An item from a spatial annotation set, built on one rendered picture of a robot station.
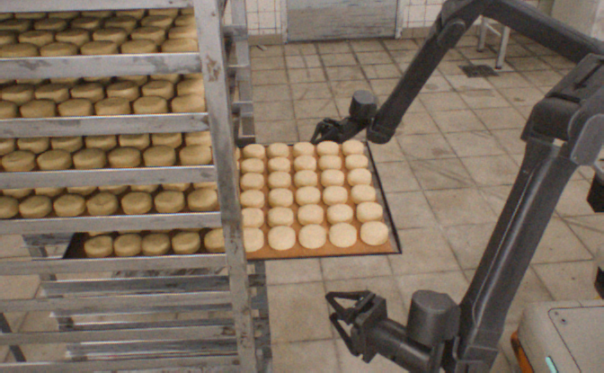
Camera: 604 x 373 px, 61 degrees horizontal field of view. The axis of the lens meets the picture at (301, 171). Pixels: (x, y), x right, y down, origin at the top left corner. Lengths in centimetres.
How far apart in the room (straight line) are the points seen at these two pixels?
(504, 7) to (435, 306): 69
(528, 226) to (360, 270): 155
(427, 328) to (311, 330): 129
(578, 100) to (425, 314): 36
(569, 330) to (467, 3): 110
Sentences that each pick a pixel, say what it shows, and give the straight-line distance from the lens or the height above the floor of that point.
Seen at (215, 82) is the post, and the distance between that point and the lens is 71.
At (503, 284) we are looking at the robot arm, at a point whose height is 103.
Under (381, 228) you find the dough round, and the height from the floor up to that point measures 97.
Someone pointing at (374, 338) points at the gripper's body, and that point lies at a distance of 85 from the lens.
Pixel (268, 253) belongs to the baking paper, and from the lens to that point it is 94.
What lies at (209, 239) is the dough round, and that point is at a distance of 95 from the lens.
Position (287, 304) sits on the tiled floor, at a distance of 215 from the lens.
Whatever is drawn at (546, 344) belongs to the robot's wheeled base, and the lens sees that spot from 183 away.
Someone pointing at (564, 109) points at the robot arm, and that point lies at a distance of 78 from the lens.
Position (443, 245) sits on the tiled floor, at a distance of 247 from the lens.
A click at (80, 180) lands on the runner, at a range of 87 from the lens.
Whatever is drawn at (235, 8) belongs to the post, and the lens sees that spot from 114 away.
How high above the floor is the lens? 158
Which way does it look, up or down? 33 degrees down
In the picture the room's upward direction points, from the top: 1 degrees counter-clockwise
